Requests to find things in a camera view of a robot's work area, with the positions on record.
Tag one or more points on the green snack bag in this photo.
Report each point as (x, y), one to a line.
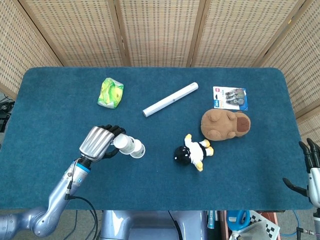
(110, 93)

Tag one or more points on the brown capybara plush toy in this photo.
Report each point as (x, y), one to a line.
(220, 123)

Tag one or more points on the woven rattan screen panel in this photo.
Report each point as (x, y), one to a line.
(20, 45)
(235, 32)
(300, 62)
(82, 32)
(160, 32)

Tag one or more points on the black electronic equipment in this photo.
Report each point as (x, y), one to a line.
(4, 107)

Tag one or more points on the blue plastic tool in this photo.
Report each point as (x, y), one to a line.
(241, 216)

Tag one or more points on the white paper cup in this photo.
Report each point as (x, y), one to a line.
(122, 143)
(140, 151)

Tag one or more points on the blue felt table mat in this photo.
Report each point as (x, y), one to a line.
(160, 185)

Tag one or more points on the white rolled paper tube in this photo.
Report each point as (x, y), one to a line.
(170, 100)

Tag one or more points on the correction tape blister pack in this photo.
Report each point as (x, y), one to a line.
(230, 98)

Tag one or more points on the silver blue robot torso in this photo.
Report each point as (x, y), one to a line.
(150, 225)

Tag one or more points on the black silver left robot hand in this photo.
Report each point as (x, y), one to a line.
(96, 141)

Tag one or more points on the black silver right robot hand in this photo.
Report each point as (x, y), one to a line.
(315, 182)

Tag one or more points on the black white plush doll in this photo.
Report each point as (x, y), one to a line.
(195, 152)

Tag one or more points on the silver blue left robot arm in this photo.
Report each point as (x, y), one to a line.
(57, 195)

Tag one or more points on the black white checkerboard sheet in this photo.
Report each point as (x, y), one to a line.
(270, 227)

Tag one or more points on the pale blue bottle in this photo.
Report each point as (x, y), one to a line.
(211, 220)

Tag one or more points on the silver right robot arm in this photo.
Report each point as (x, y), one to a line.
(317, 217)

